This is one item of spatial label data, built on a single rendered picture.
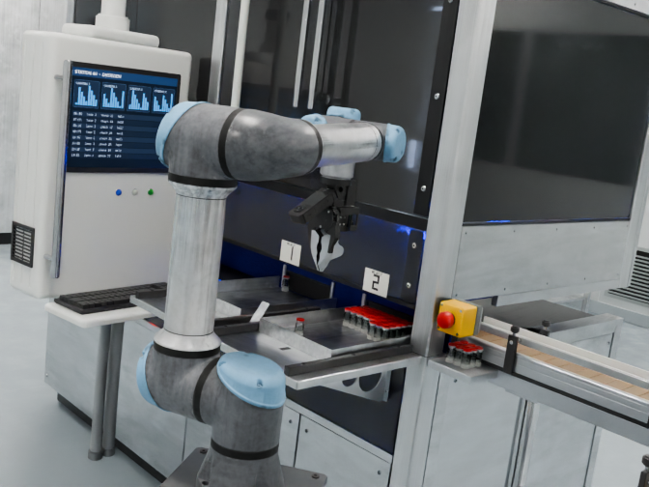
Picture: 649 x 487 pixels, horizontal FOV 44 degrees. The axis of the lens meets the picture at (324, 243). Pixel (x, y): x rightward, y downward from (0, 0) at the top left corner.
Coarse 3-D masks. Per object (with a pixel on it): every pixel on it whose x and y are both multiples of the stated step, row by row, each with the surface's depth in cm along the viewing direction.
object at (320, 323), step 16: (272, 320) 202; (288, 320) 206; (304, 320) 210; (320, 320) 214; (336, 320) 218; (272, 336) 196; (288, 336) 192; (304, 336) 200; (320, 336) 201; (336, 336) 203; (352, 336) 205; (304, 352) 188; (320, 352) 184; (336, 352) 183; (352, 352) 186
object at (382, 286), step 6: (366, 270) 209; (372, 270) 207; (366, 276) 209; (372, 276) 207; (384, 276) 204; (366, 282) 209; (372, 282) 207; (384, 282) 204; (366, 288) 209; (378, 288) 206; (384, 288) 204; (378, 294) 206; (384, 294) 204
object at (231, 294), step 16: (224, 288) 233; (240, 288) 237; (256, 288) 241; (272, 288) 244; (224, 304) 211; (240, 304) 222; (256, 304) 224; (272, 304) 213; (288, 304) 216; (304, 304) 220; (320, 304) 225
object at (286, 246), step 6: (282, 240) 233; (282, 246) 233; (288, 246) 231; (294, 246) 229; (300, 246) 227; (282, 252) 233; (288, 252) 231; (294, 252) 229; (282, 258) 233; (288, 258) 231; (294, 258) 229; (294, 264) 229
